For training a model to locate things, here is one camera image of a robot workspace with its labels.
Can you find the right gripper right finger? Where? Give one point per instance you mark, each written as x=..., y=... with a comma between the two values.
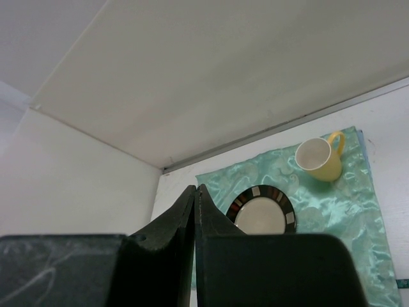
x=236, y=269

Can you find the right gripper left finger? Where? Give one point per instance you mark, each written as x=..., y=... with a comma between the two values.
x=151, y=267

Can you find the dark rimmed beige plate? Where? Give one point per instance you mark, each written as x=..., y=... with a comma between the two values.
x=263, y=210

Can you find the green patterned cloth napkin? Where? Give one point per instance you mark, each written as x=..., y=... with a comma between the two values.
x=347, y=208

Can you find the yellow ceramic mug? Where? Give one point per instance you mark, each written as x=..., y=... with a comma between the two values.
x=321, y=158

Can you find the green handled knife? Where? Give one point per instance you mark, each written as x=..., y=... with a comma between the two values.
x=402, y=283

